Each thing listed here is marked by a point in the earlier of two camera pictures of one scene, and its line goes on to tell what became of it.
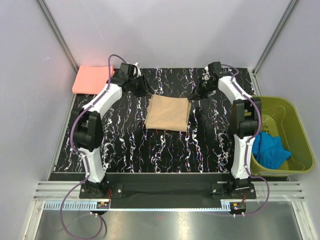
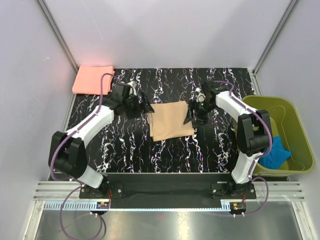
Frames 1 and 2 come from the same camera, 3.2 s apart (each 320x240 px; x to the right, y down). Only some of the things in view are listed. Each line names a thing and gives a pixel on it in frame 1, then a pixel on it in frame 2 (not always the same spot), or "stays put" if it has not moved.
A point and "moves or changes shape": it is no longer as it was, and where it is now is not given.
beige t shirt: (168, 113) moves or changes shape
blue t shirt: (268, 151) stays put
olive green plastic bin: (280, 117) stays put
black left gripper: (145, 86) → (138, 113)
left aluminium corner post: (53, 25) stays put
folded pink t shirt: (91, 79) stays put
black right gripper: (197, 91) → (192, 106)
